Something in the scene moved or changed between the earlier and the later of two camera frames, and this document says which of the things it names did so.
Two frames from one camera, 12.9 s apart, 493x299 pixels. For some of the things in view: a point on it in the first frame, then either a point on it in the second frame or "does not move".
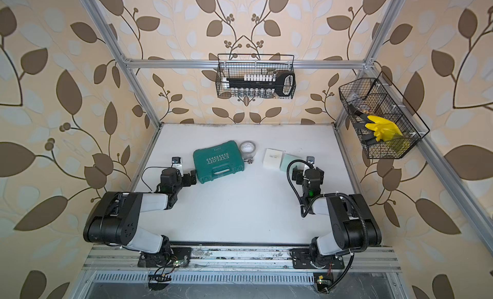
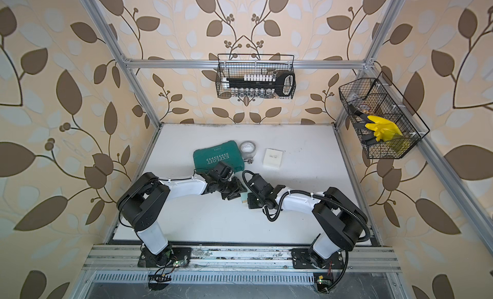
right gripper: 298,174 → 250,199
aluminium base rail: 387,260 does not move
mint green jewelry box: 287,158 → 244,197
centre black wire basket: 255,76 does not move
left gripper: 185,178 → 237,188
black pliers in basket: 367,139 does not move
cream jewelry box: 273,158 does not move
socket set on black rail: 261,85 does not move
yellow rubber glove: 384,129 does not move
